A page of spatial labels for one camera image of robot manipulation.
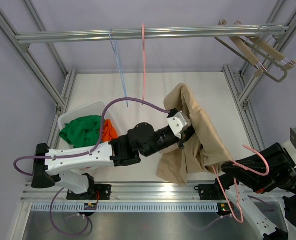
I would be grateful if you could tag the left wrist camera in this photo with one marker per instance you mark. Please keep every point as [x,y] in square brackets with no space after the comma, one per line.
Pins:
[178,122]

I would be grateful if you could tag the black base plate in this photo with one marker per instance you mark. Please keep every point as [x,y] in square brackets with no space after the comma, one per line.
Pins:
[210,191]
[95,192]

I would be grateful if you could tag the pink hanger with beige shirt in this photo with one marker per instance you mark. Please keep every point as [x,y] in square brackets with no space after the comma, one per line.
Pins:
[266,173]

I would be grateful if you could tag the light blue wire hanger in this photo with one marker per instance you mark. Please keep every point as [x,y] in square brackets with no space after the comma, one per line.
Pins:
[115,48]

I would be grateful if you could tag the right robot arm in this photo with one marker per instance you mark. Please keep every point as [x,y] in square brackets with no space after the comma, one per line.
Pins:
[262,226]

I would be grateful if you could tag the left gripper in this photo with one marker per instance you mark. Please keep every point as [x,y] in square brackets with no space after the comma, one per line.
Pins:
[186,134]

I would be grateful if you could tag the front aluminium rail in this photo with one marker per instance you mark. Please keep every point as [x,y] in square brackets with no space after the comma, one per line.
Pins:
[128,192]

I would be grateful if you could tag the wooden hanger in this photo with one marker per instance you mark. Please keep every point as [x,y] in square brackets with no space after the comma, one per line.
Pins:
[259,44]
[247,55]

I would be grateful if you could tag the white plastic basket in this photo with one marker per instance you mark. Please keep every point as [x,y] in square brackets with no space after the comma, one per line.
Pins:
[95,108]

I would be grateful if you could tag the wooden hanger right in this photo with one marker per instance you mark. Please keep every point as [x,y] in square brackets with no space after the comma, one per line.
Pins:
[259,44]

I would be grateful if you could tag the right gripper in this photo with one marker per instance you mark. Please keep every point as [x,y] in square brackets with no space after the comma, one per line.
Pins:
[282,167]

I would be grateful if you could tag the green t shirt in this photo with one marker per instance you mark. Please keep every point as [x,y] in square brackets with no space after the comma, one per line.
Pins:
[72,133]

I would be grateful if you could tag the wooden hanger left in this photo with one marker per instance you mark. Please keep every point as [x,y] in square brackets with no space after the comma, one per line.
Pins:
[247,55]

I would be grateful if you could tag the white slotted cable duct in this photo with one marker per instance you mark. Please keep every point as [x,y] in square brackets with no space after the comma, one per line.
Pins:
[126,207]

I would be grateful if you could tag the orange t shirt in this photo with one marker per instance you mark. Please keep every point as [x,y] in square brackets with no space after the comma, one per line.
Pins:
[109,132]

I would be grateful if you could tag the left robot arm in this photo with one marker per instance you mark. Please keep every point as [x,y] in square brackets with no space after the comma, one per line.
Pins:
[54,167]

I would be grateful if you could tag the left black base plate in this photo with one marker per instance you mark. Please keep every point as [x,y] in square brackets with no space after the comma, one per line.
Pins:
[95,192]

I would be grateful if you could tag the aluminium hanging rail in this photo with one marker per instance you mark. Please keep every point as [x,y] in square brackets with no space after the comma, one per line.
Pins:
[151,33]

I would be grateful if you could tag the beige t shirt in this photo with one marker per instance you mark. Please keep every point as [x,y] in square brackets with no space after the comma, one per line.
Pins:
[204,152]

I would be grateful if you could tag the pink hanger with green shirt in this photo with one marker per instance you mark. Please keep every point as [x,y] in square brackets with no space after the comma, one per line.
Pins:
[144,61]

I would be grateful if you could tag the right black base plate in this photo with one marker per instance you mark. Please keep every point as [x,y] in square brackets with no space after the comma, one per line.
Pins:
[210,191]

